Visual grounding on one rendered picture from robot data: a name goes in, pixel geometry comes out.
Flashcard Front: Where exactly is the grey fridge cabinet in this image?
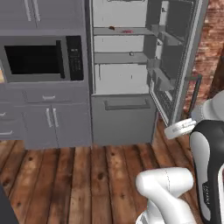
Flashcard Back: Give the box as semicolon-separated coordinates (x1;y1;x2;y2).
84;0;158;147

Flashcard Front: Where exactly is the grey microwave oven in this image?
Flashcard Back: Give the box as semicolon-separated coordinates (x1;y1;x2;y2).
0;35;86;85

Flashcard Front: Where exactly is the grey cupboard door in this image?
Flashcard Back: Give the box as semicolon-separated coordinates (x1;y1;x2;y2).
22;105;59;150
52;102;93;148
35;0;86;31
0;0;38;31

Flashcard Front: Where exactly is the black microwave door handle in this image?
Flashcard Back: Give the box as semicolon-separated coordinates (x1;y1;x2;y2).
55;39;67;80

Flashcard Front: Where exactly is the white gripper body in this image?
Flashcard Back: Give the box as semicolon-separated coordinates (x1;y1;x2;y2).
164;117;198;140

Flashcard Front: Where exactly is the grey freezer drawer front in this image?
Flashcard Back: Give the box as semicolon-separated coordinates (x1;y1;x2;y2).
90;94;158;146

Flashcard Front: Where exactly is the grey fridge door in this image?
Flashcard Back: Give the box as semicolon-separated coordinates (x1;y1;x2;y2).
146;0;210;128

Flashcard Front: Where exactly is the tan wooden object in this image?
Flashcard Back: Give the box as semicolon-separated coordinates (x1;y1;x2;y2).
0;61;5;85

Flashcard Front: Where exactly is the grey freezer drawer handle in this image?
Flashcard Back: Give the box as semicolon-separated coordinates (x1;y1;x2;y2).
103;98;152;111

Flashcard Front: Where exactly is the silver cupboard handle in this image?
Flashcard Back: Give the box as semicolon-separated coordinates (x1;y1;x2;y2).
52;108;60;129
45;108;53;129
24;0;32;22
31;0;41;22

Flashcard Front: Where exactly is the black fridge door handle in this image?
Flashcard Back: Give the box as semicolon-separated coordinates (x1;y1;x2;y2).
187;74;203;118

